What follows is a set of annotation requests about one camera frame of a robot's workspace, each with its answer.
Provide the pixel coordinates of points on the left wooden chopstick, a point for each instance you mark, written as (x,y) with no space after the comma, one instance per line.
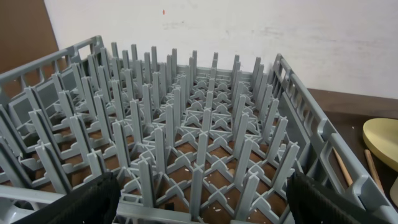
(343,168)

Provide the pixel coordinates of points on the white paper cup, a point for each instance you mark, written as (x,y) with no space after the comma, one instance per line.
(394,192)

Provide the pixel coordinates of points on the right wooden chopstick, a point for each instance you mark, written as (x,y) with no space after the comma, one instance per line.
(372,169)

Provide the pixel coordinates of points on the yellow plate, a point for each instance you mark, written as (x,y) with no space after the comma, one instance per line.
(380,136)

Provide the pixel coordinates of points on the dark brown serving tray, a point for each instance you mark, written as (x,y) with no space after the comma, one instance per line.
(350,127)

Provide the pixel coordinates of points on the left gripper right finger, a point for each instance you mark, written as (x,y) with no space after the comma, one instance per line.
(310,202)

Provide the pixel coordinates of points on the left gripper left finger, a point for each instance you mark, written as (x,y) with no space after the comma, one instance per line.
(95,202)

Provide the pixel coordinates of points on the grey dishwasher rack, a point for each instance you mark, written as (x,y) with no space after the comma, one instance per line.
(187,144)

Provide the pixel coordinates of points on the wooden chopstick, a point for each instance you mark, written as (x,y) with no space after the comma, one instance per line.
(343,168)
(372,169)

